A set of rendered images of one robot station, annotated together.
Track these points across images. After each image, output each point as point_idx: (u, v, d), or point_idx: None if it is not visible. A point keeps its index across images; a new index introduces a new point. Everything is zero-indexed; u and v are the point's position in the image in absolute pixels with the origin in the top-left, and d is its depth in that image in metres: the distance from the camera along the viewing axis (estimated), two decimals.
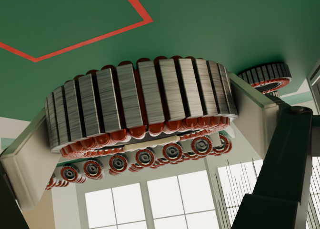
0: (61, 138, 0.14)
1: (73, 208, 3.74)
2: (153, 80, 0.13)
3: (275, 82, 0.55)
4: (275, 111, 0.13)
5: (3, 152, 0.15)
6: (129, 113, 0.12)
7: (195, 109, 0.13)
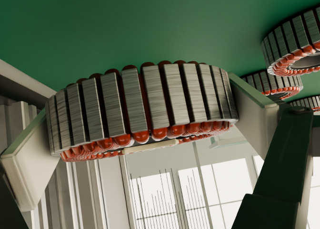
0: None
1: None
2: None
3: None
4: (276, 111, 0.13)
5: (2, 152, 0.15)
6: None
7: None
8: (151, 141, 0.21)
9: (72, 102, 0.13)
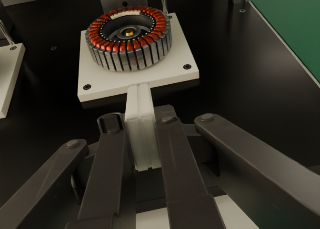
0: None
1: None
2: None
3: None
4: (152, 121, 0.14)
5: None
6: None
7: None
8: (125, 16, 0.40)
9: (155, 57, 0.36)
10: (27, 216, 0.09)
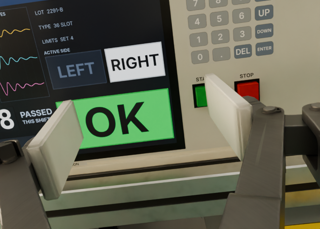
0: None
1: None
2: None
3: None
4: (249, 111, 0.13)
5: (25, 144, 0.16)
6: None
7: None
8: None
9: None
10: None
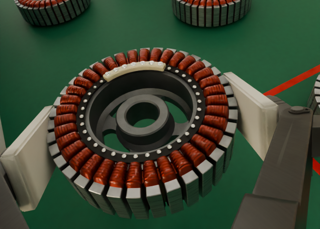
0: None
1: None
2: None
3: (39, 0, 0.42)
4: (275, 111, 0.13)
5: (3, 152, 0.15)
6: None
7: None
8: (133, 74, 0.19)
9: (208, 187, 0.15)
10: None
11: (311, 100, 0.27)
